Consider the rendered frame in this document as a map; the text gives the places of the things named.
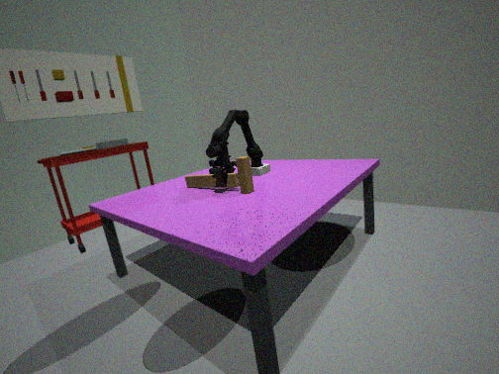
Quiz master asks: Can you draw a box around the wooden board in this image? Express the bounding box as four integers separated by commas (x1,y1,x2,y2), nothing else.
184,173,240,188

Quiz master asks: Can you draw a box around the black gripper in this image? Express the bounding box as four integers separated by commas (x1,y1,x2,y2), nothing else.
209,154,237,184

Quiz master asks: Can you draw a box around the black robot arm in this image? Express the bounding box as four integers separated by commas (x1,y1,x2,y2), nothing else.
206,110,263,167

